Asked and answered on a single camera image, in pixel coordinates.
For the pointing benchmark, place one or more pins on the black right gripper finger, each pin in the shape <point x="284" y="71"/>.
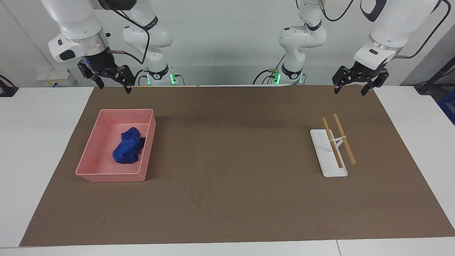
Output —
<point x="126" y="76"/>
<point x="93" y="78"/>

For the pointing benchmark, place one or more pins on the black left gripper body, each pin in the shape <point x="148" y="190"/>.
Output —
<point x="368" y="74"/>

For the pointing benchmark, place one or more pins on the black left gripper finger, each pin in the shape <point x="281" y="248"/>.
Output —
<point x="378" y="80"/>
<point x="342" y="76"/>

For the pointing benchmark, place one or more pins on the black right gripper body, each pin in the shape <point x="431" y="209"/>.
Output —
<point x="99" y="64"/>

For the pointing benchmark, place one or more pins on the blue microfiber towel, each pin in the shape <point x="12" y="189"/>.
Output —
<point x="128" y="147"/>

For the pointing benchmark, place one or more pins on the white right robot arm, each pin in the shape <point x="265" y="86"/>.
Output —
<point x="74" y="17"/>

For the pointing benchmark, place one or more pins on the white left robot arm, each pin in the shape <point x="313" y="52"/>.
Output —
<point x="302" y="35"/>

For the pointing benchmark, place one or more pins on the white towel rack base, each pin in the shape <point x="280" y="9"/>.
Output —
<point x="332" y="167"/>

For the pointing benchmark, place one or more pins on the white power strip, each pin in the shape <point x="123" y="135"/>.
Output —
<point x="55" y="78"/>

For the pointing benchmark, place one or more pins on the black stand leg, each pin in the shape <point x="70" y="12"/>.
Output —
<point x="435" y="76"/>

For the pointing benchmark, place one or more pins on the wooden dowel rod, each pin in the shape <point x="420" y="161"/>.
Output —
<point x="346" y="144"/>
<point x="334" y="145"/>

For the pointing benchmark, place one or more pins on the blue crate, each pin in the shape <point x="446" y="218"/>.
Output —
<point x="448" y="106"/>

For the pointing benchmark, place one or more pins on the pink plastic bin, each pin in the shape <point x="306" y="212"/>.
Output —
<point x="103" y="167"/>

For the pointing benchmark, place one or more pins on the brown table mat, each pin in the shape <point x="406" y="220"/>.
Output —
<point x="249" y="199"/>

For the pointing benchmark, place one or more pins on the black clamp mount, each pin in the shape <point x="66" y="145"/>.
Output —
<point x="7" y="89"/>

